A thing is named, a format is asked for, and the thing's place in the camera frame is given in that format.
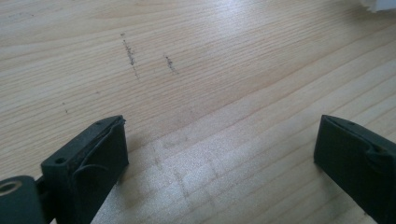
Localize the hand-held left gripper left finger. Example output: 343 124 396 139
40 115 130 224

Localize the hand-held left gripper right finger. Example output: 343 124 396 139
313 114 396 224

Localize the white magazine with picture grid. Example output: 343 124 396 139
361 0 396 13

